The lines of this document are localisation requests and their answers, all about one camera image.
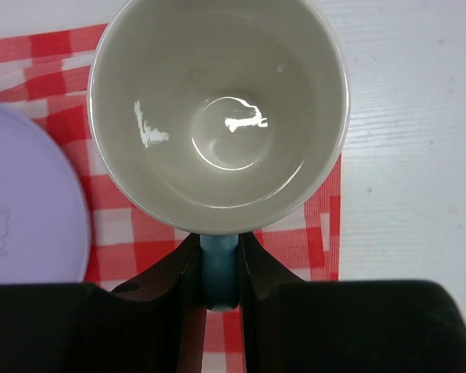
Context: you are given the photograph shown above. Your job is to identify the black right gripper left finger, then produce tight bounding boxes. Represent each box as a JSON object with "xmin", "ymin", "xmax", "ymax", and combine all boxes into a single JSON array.
[{"xmin": 0, "ymin": 234, "xmax": 206, "ymax": 372}]

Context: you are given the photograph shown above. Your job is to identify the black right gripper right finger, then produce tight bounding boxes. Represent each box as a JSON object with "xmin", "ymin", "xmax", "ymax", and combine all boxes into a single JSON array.
[{"xmin": 238, "ymin": 233, "xmax": 466, "ymax": 372}]

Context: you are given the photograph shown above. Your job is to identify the red white checkered cloth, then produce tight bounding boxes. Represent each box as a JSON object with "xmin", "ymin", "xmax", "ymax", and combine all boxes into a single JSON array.
[{"xmin": 0, "ymin": 23, "xmax": 343, "ymax": 373}]

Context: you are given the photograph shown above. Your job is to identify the lilac plastic plate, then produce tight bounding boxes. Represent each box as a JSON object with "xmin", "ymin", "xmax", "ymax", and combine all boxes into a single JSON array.
[{"xmin": 0, "ymin": 103, "xmax": 91, "ymax": 284}]

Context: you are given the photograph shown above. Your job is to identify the blue white ceramic mug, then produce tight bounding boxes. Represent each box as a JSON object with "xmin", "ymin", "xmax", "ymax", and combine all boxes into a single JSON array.
[{"xmin": 88, "ymin": 1, "xmax": 350, "ymax": 311}]

